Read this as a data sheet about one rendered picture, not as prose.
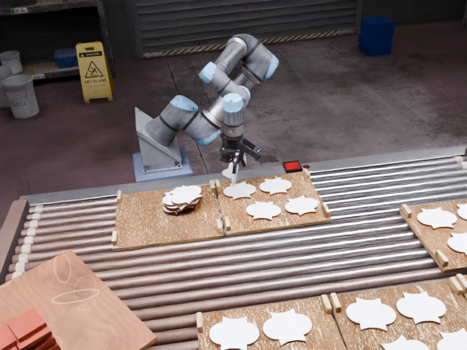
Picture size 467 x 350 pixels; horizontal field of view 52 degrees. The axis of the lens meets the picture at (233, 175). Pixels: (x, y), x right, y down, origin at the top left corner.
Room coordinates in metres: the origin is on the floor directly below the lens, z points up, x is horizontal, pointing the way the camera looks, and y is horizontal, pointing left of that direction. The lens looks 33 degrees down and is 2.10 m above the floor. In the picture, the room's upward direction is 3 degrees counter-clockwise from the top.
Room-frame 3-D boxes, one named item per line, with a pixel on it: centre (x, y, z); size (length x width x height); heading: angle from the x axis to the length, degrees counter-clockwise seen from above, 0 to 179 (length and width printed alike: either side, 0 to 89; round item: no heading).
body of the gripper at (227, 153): (1.65, 0.00, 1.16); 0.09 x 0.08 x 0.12; 70
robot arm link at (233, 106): (1.66, -0.01, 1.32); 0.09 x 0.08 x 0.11; 165
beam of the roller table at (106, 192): (1.82, -0.10, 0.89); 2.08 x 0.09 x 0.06; 97
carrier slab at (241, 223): (1.59, -0.14, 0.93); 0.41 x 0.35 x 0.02; 98
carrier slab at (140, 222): (1.53, 0.27, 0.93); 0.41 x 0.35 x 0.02; 96
